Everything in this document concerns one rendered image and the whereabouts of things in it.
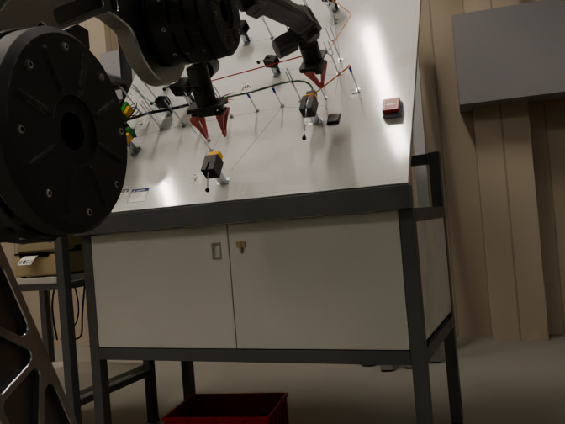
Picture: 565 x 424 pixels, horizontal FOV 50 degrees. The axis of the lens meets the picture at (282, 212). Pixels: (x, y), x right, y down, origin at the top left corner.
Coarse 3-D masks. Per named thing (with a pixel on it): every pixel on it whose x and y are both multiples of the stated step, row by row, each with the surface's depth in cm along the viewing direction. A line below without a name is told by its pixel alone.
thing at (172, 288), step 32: (96, 256) 214; (128, 256) 208; (160, 256) 203; (192, 256) 198; (224, 256) 193; (96, 288) 214; (128, 288) 208; (160, 288) 203; (192, 288) 198; (224, 288) 193; (128, 320) 209; (160, 320) 203; (192, 320) 198; (224, 320) 194
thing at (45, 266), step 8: (72, 240) 229; (80, 240) 233; (24, 248) 228; (32, 248) 227; (40, 248) 225; (48, 248) 224; (72, 248) 230; (80, 248) 232; (16, 256) 229; (24, 256) 225; (40, 256) 222; (48, 256) 222; (72, 256) 228; (80, 256) 232; (16, 264) 227; (32, 264) 224; (40, 264) 223; (48, 264) 222; (72, 264) 228; (80, 264) 232; (16, 272) 227; (24, 272) 225; (32, 272) 224; (40, 272) 223; (48, 272) 222; (72, 272) 229
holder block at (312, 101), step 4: (304, 96) 190; (308, 96) 190; (304, 100) 189; (312, 100) 188; (316, 100) 190; (300, 104) 189; (304, 104) 188; (308, 104) 187; (312, 104) 187; (316, 104) 190; (300, 108) 188; (304, 108) 188; (308, 108) 186; (312, 108) 187; (316, 108) 190; (300, 112) 189; (304, 112) 188; (308, 112) 188; (312, 112) 187; (304, 116) 190; (308, 116) 189; (312, 116) 189
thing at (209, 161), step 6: (210, 156) 189; (216, 156) 188; (204, 162) 188; (210, 162) 187; (216, 162) 187; (222, 162) 191; (204, 168) 186; (210, 168) 185; (216, 168) 187; (204, 174) 188; (210, 174) 188; (216, 174) 187; (222, 174) 193; (222, 180) 193; (228, 180) 194
